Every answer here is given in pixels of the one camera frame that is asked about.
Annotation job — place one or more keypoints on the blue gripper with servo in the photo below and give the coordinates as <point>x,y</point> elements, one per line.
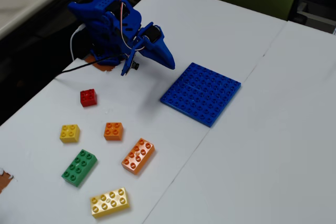
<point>160,48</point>

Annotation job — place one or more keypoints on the orange 2x2 building block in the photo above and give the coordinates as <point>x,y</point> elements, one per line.
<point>113,131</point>

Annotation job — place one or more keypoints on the blue 3D-printed robot arm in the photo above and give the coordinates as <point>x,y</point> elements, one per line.
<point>110,24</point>

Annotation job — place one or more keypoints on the red 2x2 building block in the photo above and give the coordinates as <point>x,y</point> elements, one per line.
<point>88,98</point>

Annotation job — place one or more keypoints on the orange 2x4 building block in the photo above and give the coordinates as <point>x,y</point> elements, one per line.
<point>137,155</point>

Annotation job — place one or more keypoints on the yellow 2x2 building block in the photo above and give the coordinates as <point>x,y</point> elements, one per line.
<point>69,133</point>

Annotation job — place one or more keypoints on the green 2x4 building block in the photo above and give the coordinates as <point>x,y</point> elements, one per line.
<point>78,168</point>

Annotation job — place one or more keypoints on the yellow 2x4 building block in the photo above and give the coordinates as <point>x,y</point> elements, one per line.
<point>109,203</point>

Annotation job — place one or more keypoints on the blue 8x8 building plate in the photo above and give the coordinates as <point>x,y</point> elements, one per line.
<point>202,95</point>

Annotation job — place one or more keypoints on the white board sheet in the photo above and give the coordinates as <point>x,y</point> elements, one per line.
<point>147,150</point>

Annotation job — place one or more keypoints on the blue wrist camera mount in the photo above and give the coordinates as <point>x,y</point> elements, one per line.
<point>128,61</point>

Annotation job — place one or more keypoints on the grey metal frame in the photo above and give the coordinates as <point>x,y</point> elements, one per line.
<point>315,15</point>

